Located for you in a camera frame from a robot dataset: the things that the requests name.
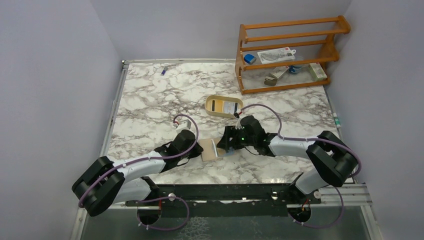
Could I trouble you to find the white printed package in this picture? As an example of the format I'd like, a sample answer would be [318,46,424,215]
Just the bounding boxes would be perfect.
[257,47,297,64]

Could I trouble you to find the small purple marker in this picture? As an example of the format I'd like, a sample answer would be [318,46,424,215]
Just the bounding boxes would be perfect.
[161,66,168,76]

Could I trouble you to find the wooden shelf rack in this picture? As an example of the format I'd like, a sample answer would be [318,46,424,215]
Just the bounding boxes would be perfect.
[235,15,351,95]

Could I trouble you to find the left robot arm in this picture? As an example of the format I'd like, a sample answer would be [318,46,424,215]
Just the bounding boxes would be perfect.
[71,129,204,217]

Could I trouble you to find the blue tape roll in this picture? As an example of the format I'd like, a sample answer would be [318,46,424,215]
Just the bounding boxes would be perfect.
[289,65,303,74]

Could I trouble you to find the beige card holder wallet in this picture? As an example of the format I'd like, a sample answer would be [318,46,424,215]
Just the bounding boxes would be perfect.
[198,137,235,162]

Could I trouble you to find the card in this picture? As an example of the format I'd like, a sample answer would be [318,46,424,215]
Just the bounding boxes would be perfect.
[222,101,239,115]

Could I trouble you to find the green white pen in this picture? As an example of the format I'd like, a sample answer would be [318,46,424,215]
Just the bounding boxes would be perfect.
[332,112,341,129]

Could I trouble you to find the beige oval tray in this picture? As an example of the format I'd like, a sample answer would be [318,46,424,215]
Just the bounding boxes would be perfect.
[204,95,244,119]

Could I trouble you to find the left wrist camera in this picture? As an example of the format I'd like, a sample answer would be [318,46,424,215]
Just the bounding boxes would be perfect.
[173,120,192,134]

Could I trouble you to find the green white small box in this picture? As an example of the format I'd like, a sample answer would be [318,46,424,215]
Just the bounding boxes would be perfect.
[308,62,328,82]

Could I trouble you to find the grey metal clip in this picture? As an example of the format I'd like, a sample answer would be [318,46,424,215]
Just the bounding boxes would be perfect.
[264,66,289,86]

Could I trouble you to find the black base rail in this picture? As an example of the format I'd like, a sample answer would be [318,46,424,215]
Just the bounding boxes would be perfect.
[125,183,321,218]

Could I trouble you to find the blue stamp block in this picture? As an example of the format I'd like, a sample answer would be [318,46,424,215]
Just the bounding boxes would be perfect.
[243,54,257,65]

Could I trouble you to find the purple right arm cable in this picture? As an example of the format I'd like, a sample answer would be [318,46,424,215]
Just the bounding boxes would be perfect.
[240,103,363,231]

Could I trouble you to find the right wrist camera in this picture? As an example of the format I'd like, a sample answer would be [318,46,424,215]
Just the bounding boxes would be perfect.
[233,111,243,130]

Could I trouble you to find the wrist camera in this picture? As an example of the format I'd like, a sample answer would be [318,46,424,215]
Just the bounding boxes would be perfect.
[173,120,192,134]
[233,111,243,130]

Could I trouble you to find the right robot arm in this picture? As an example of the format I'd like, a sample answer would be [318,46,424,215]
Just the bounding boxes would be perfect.
[216,115,360,198]

